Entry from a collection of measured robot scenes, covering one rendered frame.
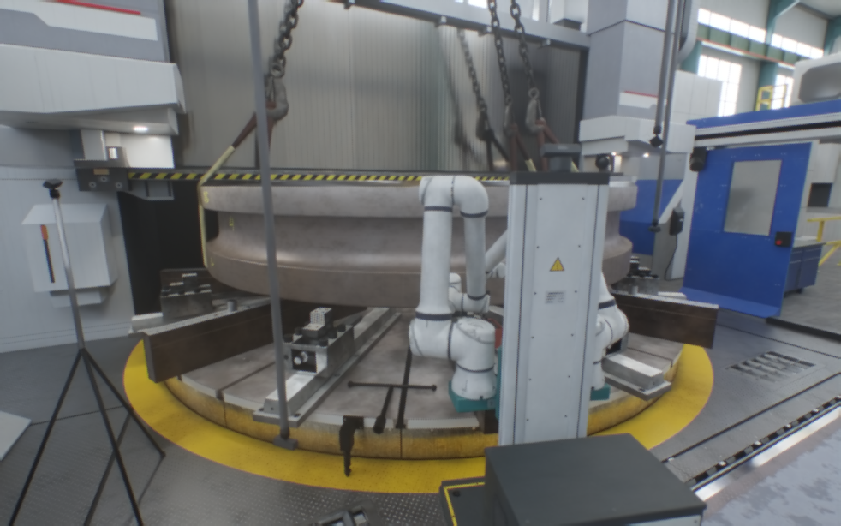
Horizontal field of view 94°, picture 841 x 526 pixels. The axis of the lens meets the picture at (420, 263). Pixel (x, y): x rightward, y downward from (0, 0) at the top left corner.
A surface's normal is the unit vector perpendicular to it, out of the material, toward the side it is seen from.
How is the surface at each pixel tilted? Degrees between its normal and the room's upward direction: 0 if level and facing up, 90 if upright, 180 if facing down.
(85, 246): 90
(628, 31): 90
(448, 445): 90
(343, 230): 90
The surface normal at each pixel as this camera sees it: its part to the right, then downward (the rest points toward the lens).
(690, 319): -0.60, 0.15
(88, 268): 0.45, 0.18
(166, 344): 0.80, 0.11
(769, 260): -0.89, 0.09
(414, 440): -0.02, 0.19
